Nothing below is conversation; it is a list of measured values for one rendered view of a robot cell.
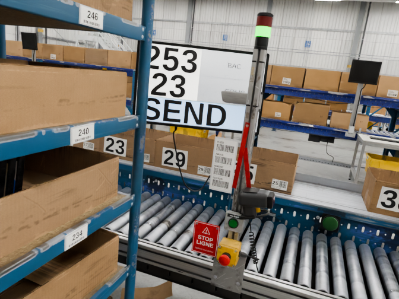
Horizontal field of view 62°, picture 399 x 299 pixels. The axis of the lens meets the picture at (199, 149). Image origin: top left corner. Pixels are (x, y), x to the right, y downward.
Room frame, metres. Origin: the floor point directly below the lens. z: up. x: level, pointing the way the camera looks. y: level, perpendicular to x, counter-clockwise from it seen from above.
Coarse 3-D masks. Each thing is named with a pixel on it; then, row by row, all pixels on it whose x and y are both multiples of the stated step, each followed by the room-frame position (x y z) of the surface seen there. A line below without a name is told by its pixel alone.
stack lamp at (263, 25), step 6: (258, 18) 1.12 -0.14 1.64; (264, 18) 1.11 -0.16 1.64; (270, 18) 1.11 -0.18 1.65; (258, 24) 1.12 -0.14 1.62; (264, 24) 1.11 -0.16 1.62; (270, 24) 1.11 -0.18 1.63; (258, 30) 1.11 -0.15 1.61; (264, 30) 1.11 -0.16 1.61; (270, 30) 1.12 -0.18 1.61; (264, 36) 1.11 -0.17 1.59
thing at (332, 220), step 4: (324, 220) 1.50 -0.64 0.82; (328, 220) 1.49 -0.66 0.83; (332, 220) 1.49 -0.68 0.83; (336, 220) 1.49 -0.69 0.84; (324, 224) 1.50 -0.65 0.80; (328, 224) 1.49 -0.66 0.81; (332, 224) 1.49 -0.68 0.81; (336, 224) 1.48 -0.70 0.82; (328, 228) 1.49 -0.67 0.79; (332, 228) 1.49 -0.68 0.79
